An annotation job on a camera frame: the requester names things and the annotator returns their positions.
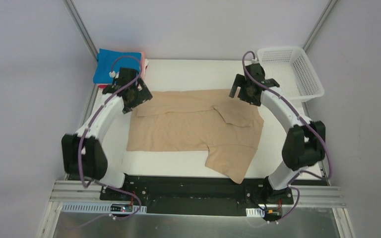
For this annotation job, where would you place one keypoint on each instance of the right white cable duct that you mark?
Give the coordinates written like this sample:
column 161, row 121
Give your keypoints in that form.
column 255, row 212

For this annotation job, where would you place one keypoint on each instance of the beige t shirt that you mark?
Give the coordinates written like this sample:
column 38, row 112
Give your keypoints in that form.
column 206, row 120

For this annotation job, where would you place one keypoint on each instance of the blue folded t shirt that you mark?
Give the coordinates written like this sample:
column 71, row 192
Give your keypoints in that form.
column 108, row 61

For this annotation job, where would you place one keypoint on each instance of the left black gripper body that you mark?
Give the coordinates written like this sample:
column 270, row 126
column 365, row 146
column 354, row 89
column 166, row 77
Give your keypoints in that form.
column 139, row 96

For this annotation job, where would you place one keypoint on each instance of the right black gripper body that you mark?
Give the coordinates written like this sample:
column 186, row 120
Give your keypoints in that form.
column 243, row 90

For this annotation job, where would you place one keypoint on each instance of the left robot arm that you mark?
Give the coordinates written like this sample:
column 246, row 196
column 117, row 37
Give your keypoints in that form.
column 83, row 154

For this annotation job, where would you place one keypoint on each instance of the aluminium frame post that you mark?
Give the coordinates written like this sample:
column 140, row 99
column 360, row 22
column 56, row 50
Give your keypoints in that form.
column 329, row 7
column 74, row 13

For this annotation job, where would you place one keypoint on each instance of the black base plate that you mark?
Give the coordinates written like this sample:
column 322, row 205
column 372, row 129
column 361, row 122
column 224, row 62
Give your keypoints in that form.
column 198, row 196

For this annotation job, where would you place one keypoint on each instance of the pink folded t shirt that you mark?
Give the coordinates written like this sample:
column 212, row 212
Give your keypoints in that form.
column 141, row 63

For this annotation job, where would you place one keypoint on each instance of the white plastic basket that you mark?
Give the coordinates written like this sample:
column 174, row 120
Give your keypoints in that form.
column 292, row 69

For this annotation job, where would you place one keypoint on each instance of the left white cable duct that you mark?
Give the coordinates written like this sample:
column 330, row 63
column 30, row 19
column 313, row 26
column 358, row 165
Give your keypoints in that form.
column 103, row 208

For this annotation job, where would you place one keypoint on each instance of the white cable duct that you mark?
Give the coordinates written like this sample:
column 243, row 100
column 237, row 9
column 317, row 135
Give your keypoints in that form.
column 255, row 212
column 103, row 208

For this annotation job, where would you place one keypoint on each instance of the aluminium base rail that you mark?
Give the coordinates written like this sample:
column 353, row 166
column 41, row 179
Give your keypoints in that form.
column 310, row 196

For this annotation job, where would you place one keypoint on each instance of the right aluminium frame post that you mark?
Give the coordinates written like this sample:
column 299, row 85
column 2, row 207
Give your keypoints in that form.
column 329, row 7

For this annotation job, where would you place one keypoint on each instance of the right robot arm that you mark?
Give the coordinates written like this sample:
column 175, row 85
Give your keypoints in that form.
column 304, row 145

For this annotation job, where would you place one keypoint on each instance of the left aluminium frame post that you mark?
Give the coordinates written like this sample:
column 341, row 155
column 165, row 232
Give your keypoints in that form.
column 74, row 13

